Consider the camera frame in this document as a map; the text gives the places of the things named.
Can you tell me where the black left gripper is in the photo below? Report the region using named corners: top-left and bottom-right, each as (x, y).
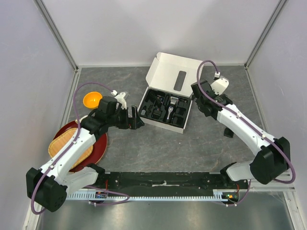
top-left (107, 106), bottom-right (144, 130)

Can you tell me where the black silver hair clipper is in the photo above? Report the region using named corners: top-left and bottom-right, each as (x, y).
top-left (166, 96), bottom-right (179, 123)

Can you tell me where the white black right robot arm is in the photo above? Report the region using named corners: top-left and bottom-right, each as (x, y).
top-left (191, 80), bottom-right (291, 189)

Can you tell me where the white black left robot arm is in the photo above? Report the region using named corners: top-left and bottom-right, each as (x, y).
top-left (26, 92), bottom-right (144, 215)

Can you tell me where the black plastic tray insert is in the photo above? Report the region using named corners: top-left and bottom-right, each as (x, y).
top-left (139, 88), bottom-right (191, 129)

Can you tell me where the black comb guard right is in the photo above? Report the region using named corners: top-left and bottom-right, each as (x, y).
top-left (224, 127), bottom-right (234, 138)

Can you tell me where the red round tray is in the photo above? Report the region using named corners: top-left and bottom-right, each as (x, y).
top-left (54, 121), bottom-right (107, 173)

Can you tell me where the orange plastic bowl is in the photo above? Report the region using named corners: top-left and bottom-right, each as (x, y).
top-left (83, 92), bottom-right (103, 110)

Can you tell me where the cream ceramic cup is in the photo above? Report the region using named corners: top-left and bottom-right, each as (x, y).
top-left (75, 115), bottom-right (88, 123)

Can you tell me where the woven bamboo tray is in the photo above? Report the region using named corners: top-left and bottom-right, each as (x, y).
top-left (48, 127), bottom-right (94, 170)

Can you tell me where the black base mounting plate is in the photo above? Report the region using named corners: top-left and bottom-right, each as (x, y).
top-left (94, 172), bottom-right (248, 197)

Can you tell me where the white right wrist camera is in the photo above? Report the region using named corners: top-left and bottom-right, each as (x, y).
top-left (211, 72), bottom-right (229, 95)

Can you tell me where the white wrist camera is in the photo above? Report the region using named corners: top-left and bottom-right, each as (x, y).
top-left (111, 90), bottom-right (128, 109)
top-left (211, 72), bottom-right (229, 95)

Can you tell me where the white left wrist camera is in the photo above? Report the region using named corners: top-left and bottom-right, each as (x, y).
top-left (111, 90), bottom-right (128, 109)

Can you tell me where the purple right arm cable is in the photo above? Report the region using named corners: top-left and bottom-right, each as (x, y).
top-left (197, 59), bottom-right (296, 185)

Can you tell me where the grey slotted cable duct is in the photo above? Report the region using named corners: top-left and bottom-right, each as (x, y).
top-left (66, 189), bottom-right (229, 202)

